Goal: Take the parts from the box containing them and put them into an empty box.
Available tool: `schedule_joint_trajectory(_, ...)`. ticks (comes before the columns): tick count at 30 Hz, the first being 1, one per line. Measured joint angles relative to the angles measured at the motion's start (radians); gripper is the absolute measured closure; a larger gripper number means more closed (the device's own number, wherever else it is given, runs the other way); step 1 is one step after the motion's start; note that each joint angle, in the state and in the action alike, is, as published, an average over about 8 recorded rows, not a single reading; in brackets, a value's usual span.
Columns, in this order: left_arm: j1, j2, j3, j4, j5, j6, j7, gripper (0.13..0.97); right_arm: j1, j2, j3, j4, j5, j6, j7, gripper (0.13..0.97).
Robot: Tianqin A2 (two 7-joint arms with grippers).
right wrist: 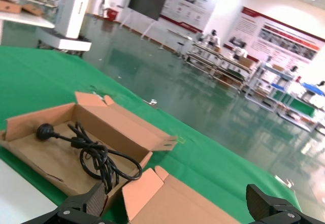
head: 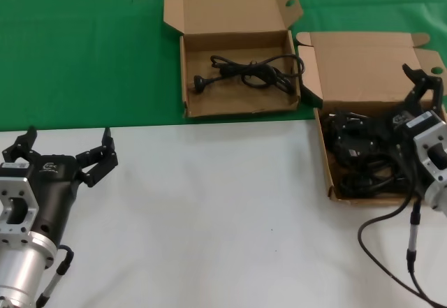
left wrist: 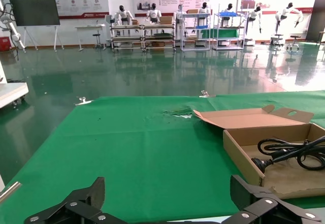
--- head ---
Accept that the silver camera bracket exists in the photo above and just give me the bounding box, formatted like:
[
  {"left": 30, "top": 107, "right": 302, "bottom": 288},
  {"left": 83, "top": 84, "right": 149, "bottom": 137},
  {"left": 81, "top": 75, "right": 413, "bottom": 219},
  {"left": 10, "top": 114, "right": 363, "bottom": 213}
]
[
  {"left": 0, "top": 177, "right": 40, "bottom": 235},
  {"left": 413, "top": 121, "right": 447, "bottom": 191}
]

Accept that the silver right camera bracket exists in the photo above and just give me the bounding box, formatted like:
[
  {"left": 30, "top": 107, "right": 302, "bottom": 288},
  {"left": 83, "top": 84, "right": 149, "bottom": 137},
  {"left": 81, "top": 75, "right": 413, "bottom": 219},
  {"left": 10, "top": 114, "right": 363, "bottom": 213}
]
[{"left": 413, "top": 121, "right": 447, "bottom": 191}]

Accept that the black power cable with plug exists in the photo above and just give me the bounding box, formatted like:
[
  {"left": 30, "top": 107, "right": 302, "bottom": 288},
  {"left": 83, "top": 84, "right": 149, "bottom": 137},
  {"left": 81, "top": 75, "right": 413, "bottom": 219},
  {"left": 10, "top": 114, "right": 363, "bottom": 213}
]
[{"left": 193, "top": 54, "right": 306, "bottom": 96}]

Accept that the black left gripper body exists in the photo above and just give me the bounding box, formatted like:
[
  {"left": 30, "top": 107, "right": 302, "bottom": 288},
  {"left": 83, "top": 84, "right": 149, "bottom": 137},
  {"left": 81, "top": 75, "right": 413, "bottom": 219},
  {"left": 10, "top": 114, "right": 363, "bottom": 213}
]
[{"left": 27, "top": 154, "right": 85, "bottom": 246}]

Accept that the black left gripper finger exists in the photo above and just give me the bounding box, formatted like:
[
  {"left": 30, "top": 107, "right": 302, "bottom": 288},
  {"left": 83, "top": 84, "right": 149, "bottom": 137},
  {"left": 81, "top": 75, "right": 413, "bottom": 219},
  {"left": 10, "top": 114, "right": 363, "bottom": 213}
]
[
  {"left": 1, "top": 125, "right": 38, "bottom": 164},
  {"left": 75, "top": 126, "right": 120, "bottom": 188}
]

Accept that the silver left camera bracket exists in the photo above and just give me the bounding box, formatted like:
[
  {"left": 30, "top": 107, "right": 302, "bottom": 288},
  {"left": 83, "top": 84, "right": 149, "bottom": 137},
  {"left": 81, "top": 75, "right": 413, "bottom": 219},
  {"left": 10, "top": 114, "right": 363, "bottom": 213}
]
[{"left": 0, "top": 177, "right": 40, "bottom": 235}]

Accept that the open cardboard box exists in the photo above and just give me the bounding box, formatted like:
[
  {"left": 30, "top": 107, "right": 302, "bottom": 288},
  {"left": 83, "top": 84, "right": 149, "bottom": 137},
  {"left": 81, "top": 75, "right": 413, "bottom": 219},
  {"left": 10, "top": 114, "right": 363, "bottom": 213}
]
[
  {"left": 163, "top": 0, "right": 305, "bottom": 119},
  {"left": 295, "top": 31, "right": 447, "bottom": 203}
]

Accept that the green table cloth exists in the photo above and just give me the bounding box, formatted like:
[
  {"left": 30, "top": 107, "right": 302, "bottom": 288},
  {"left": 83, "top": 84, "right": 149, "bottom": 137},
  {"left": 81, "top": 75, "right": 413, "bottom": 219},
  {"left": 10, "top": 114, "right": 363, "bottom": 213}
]
[{"left": 0, "top": 0, "right": 447, "bottom": 133}]

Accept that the black adapter with white label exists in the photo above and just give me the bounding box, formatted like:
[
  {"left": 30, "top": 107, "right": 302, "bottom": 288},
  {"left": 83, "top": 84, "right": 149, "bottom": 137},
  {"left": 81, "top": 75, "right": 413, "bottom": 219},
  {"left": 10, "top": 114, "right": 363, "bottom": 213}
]
[{"left": 341, "top": 143, "right": 372, "bottom": 163}]

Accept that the right arm connector cable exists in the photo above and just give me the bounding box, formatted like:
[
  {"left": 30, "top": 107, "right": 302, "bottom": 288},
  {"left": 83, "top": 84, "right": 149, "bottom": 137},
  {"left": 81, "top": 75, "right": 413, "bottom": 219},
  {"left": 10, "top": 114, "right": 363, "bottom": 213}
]
[{"left": 406, "top": 198, "right": 447, "bottom": 305}]

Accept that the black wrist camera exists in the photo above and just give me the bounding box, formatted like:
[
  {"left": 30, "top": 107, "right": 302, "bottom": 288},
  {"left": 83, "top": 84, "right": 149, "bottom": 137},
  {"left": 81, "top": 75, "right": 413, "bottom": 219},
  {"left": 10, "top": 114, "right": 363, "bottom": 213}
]
[
  {"left": 401, "top": 110, "right": 442, "bottom": 138},
  {"left": 0, "top": 161, "right": 34, "bottom": 179}
]

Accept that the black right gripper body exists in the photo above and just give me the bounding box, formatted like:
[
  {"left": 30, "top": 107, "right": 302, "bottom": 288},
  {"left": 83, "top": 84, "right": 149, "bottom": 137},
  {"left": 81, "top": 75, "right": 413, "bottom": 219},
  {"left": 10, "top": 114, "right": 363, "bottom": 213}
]
[{"left": 390, "top": 107, "right": 431, "bottom": 198}]

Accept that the left arm connector cable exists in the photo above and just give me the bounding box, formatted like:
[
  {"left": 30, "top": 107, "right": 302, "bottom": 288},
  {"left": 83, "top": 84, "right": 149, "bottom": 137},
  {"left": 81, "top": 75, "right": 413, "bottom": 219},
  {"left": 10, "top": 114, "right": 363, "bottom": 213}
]
[{"left": 36, "top": 244, "right": 76, "bottom": 307}]

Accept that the arm connector cable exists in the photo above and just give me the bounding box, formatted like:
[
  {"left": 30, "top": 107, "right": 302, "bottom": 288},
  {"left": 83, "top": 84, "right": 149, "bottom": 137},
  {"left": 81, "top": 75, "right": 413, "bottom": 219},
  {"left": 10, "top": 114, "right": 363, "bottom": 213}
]
[
  {"left": 36, "top": 244, "right": 76, "bottom": 307},
  {"left": 406, "top": 198, "right": 447, "bottom": 305}
]

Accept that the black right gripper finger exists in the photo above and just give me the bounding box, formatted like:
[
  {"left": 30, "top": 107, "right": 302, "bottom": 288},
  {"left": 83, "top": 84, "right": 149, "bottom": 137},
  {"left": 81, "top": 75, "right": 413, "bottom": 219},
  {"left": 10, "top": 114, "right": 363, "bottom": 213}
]
[
  {"left": 429, "top": 76, "right": 447, "bottom": 114},
  {"left": 402, "top": 63, "right": 436, "bottom": 112}
]

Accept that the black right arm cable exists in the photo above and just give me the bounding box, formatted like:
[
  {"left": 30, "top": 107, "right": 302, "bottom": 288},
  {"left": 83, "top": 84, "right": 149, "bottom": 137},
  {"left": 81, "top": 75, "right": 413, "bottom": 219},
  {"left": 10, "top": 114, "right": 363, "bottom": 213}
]
[{"left": 358, "top": 189, "right": 447, "bottom": 307}]

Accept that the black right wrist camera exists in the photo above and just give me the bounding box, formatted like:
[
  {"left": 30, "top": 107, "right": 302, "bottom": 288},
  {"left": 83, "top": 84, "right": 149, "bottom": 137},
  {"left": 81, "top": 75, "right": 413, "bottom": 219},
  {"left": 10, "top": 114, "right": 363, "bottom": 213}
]
[{"left": 401, "top": 110, "right": 442, "bottom": 138}]

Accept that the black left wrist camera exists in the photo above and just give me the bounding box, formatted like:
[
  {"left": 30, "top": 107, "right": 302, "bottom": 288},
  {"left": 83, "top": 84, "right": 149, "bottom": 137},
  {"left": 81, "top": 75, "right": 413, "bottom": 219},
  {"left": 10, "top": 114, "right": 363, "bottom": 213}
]
[{"left": 0, "top": 161, "right": 34, "bottom": 179}]

